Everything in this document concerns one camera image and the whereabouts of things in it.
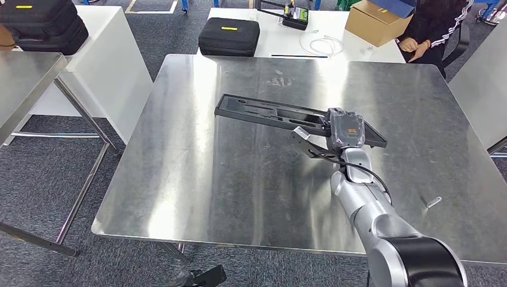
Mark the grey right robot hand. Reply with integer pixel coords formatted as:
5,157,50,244
325,108,366,153

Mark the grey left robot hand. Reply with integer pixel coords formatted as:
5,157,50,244
170,269,203,287

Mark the black plastic car trim part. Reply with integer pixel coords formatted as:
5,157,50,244
214,93,388,149

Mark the stainless steel workbench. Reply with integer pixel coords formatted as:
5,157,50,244
0,51,120,258
91,54,507,266
487,136,507,159

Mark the brown cardboard box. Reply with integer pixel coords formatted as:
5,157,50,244
344,0,415,47

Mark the small black device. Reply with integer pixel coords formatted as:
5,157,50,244
282,5,310,31

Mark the blue folder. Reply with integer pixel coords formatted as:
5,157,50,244
370,0,417,19

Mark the person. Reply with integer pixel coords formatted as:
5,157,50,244
396,0,474,78

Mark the black desk stand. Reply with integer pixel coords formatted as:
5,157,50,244
257,0,296,19

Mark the black zip case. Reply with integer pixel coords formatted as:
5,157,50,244
198,17,261,57

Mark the black bag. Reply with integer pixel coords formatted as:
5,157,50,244
0,0,90,56

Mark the tan cardboard box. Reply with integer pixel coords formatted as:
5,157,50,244
0,23,17,50

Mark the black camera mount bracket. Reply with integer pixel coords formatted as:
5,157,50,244
194,264,227,287
288,126,341,160

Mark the white coiled cable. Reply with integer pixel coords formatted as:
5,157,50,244
299,30,344,57

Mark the blue trolley frame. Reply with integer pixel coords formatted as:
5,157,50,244
475,0,507,26

